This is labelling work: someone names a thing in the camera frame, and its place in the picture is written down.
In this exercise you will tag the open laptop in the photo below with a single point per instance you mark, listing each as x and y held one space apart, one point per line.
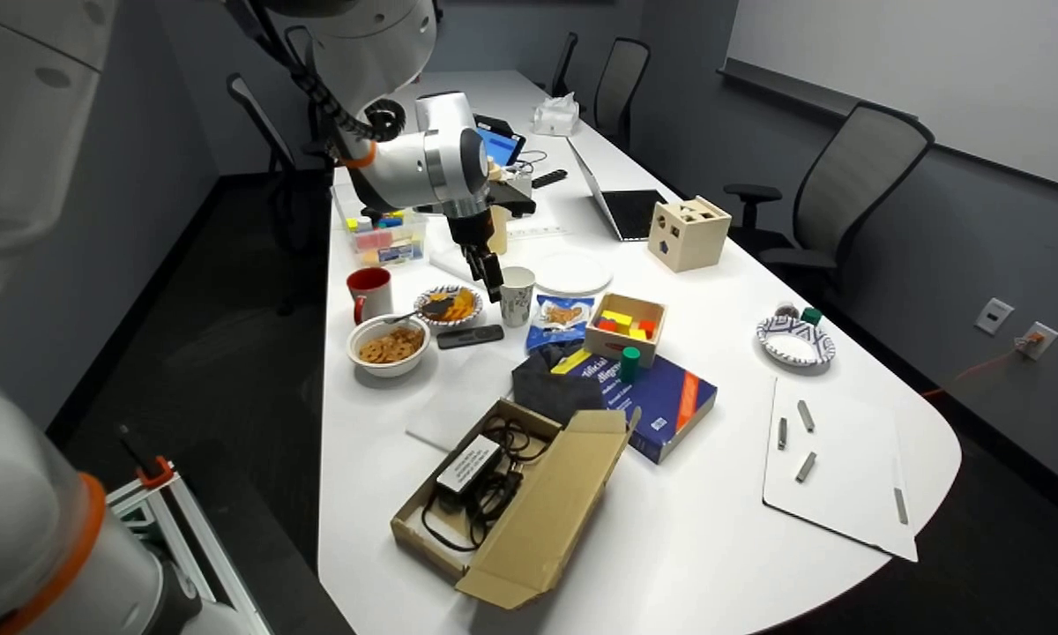
623 205

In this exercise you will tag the white whiteboard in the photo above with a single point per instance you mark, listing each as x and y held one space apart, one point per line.
928 73

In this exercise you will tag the dark office chair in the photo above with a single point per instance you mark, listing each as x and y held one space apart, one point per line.
269 142
566 59

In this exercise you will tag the small bowl with food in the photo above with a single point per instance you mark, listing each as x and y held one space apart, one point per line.
450 309

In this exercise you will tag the grey power adapter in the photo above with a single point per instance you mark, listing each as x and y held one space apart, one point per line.
468 462

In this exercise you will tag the orange clamp on frame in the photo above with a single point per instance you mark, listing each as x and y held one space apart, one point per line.
155 473

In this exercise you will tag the wooden box with blocks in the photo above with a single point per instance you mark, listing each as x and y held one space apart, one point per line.
625 319

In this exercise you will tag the open cardboard box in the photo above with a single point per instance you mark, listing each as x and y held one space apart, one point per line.
539 518

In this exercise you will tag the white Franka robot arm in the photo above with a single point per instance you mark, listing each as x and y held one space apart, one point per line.
37 355

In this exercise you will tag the wooden dice block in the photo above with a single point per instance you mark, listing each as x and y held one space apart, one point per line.
689 233

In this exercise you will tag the yellow block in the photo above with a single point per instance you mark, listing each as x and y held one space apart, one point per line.
573 360

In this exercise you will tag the grey marker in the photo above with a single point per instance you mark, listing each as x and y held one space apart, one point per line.
805 413
780 433
901 506
805 467

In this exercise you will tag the blue board game box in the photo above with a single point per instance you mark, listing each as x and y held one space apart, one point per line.
656 408

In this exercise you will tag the green block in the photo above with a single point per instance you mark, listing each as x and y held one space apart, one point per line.
632 360

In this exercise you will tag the blue snack bag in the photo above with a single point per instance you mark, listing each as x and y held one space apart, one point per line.
557 319

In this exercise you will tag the tablet with blue screen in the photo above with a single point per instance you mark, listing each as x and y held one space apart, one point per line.
503 142

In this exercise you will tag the grey mesh office chair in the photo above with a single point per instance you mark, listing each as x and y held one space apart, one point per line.
623 81
858 178

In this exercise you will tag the black remote control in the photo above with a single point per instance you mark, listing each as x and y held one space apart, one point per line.
471 335

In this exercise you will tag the clear container coloured items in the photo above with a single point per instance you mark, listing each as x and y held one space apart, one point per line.
389 240

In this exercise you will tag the white wall outlet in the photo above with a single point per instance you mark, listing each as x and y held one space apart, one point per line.
995 315
1037 339

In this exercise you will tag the white paper cup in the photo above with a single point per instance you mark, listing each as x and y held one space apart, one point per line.
517 296

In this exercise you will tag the white paper sheet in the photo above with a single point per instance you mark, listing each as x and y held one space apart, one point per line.
839 472

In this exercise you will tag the white plastic bag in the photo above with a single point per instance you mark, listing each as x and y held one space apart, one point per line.
555 114

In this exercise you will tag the patterned shallow dish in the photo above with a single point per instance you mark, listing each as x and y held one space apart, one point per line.
793 339

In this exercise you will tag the small green object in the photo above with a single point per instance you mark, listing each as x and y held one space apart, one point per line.
813 315

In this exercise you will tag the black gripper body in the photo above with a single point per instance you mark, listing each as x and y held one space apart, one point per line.
471 233

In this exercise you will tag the aluminium robot stand frame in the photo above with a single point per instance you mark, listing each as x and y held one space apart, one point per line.
189 552

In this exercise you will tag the white plate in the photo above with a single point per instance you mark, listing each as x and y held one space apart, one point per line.
573 275

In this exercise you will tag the red mug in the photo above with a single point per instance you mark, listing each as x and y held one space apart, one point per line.
367 294

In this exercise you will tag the white bowl with cereal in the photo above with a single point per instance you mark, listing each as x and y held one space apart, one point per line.
389 346

